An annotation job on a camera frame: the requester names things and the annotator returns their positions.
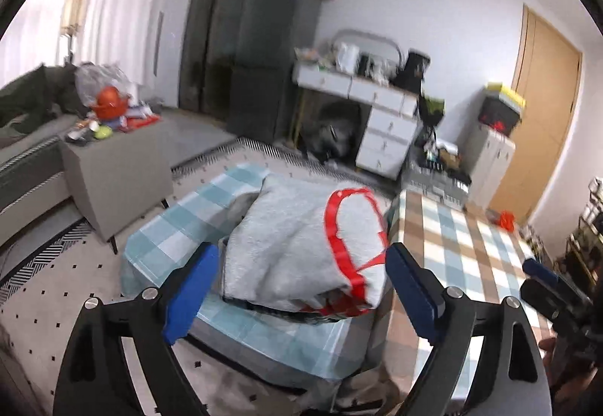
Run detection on checked bed sheet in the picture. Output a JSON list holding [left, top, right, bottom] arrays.
[[120, 162, 554, 400]]

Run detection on grey ottoman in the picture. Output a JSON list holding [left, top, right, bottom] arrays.
[[60, 107, 236, 255]]

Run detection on person's right hand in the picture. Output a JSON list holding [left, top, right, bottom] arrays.
[[539, 336, 598, 395]]

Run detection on black duffel bag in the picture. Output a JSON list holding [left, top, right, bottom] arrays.
[[301, 98, 366, 162]]

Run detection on wooden door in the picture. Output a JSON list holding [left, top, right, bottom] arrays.
[[487, 4, 584, 226]]

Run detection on red packets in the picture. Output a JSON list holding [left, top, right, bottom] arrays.
[[120, 105, 161, 132]]

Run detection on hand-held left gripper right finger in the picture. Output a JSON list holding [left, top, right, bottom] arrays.
[[384, 242, 553, 416]]

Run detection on silver suitcase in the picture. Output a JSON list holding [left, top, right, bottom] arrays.
[[403, 157, 472, 210]]

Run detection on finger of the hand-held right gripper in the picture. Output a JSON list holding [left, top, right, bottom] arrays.
[[522, 257, 593, 307], [519, 277, 586, 328]]

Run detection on grey refrigerator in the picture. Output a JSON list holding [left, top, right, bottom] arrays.
[[226, 0, 323, 146]]

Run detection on white cabinet with boxes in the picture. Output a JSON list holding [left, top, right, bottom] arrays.
[[464, 121, 516, 212]]

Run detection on black shoe box red logo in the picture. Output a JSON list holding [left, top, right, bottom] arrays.
[[478, 115, 519, 136]]

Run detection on white curtain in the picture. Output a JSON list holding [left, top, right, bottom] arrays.
[[0, 0, 210, 108]]

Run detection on green bouquet black wrap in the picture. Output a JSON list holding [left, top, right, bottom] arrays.
[[419, 93, 446, 134]]

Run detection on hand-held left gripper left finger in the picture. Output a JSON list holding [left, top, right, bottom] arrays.
[[53, 243, 220, 416]]

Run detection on yellow lid shoe box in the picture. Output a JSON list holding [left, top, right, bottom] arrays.
[[487, 81, 527, 108]]

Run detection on patterned rug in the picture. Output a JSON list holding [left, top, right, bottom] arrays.
[[0, 136, 406, 416]]

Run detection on dark green blanket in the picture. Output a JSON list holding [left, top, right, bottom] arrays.
[[0, 64, 88, 134]]

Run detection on wooden shoe rack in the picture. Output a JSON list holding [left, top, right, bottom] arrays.
[[565, 176, 603, 275]]

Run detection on white desk with drawers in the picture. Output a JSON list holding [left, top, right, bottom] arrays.
[[292, 63, 422, 181]]

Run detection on arched mirror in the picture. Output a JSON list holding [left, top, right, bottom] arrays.
[[332, 29, 402, 68]]

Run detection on black labelled bucket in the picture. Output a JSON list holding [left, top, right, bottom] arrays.
[[393, 49, 430, 92]]

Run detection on grey printed hoodie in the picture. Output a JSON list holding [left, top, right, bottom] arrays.
[[221, 175, 392, 318]]

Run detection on grey sofa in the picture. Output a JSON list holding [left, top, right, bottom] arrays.
[[0, 65, 90, 247]]

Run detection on clear plastic bag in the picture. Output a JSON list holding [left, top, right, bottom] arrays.
[[74, 62, 137, 106]]

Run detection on orange round object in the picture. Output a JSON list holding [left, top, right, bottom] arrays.
[[89, 86, 129, 119]]

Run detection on tall dark cabinet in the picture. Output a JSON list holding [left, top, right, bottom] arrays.
[[179, 0, 295, 115]]

